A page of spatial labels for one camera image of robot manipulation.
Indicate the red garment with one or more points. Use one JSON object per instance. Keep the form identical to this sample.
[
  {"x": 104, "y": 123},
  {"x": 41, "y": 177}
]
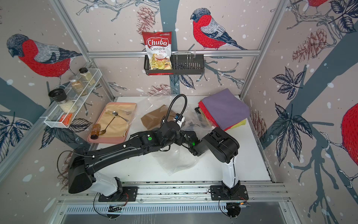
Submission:
[{"x": 217, "y": 113}]

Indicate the brown garment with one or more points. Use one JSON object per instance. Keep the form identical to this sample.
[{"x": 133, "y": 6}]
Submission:
[{"x": 153, "y": 119}]

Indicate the clear plastic vacuum bag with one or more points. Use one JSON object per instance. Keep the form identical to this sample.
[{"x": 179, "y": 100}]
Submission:
[{"x": 174, "y": 158}]

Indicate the purple garment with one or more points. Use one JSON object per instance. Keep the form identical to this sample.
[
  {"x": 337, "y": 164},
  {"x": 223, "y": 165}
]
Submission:
[{"x": 238, "y": 110}]

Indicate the yellow green garment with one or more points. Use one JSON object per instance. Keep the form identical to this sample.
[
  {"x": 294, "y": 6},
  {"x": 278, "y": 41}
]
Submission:
[{"x": 213, "y": 122}]

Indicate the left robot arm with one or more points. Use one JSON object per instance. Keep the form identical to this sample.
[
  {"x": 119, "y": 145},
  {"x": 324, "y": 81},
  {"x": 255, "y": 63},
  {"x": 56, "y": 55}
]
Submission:
[{"x": 84, "y": 166}]

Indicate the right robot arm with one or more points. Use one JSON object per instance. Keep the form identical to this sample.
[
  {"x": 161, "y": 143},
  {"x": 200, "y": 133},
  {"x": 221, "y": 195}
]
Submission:
[{"x": 224, "y": 147}]

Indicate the Chuba cassava chips bag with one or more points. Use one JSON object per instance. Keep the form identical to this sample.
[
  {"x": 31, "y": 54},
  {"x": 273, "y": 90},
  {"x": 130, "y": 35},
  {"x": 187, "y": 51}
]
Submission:
[{"x": 159, "y": 48}]

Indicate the metal spoon on tray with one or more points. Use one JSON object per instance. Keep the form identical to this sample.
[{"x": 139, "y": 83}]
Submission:
[{"x": 114, "y": 113}]

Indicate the pink tray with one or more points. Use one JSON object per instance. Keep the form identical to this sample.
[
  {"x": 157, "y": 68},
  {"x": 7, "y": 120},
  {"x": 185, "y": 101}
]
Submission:
[{"x": 109, "y": 140}]

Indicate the tan cloth on tray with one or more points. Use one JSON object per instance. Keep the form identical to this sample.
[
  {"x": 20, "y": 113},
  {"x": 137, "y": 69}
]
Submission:
[{"x": 118, "y": 128}]

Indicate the brown spoon on tray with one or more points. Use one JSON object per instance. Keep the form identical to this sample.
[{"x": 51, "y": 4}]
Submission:
[{"x": 104, "y": 131}]

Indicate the amber bottle on tray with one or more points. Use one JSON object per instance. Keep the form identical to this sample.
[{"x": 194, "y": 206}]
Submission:
[{"x": 94, "y": 134}]

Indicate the spice jar rear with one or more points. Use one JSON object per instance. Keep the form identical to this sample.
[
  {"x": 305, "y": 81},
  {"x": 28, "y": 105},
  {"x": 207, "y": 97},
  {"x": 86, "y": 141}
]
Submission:
[{"x": 87, "y": 76}]

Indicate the spice jar middle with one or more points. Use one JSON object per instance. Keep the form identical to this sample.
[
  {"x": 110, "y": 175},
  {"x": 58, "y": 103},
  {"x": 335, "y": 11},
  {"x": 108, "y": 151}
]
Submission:
[{"x": 78, "y": 86}]

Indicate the black lid spice jar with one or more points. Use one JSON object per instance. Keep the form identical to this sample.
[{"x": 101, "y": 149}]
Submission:
[{"x": 60, "y": 97}]

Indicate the small orange box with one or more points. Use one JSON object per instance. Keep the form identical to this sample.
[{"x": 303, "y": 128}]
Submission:
[{"x": 66, "y": 119}]

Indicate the black wire basket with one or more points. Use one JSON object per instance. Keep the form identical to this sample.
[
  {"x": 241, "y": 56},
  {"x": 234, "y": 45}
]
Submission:
[{"x": 188, "y": 64}]

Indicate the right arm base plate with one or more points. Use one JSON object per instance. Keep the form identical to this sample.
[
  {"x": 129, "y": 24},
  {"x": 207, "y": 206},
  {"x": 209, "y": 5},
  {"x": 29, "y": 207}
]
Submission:
[{"x": 222, "y": 192}]

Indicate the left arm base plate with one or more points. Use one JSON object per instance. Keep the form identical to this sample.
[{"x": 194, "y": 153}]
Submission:
[{"x": 125, "y": 194}]

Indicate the white wire shelf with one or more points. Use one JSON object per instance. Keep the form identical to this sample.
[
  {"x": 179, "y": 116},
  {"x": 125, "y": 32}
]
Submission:
[{"x": 52, "y": 118}]

